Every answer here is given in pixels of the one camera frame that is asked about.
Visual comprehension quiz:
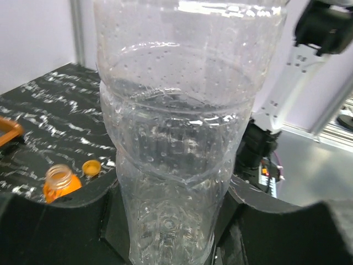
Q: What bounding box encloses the wooden shelf rack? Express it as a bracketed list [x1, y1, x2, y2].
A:
[0, 117, 24, 147]

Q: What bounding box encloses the orange juice bottle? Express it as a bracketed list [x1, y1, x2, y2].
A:
[42, 164, 82, 203]

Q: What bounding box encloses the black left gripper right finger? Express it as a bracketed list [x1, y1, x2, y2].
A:
[213, 176, 352, 264]

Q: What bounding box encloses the aluminium slotted rail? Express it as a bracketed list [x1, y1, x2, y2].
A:
[259, 162, 280, 198]

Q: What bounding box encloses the orange bottle cap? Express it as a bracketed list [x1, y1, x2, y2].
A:
[82, 160, 101, 177]

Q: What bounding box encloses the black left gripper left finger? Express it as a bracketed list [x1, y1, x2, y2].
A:
[1, 173, 130, 264]

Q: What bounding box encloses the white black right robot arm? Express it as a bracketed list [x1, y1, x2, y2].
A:
[234, 1, 352, 177]

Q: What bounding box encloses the clear plastic bottle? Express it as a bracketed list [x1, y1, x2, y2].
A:
[93, 1, 287, 264]

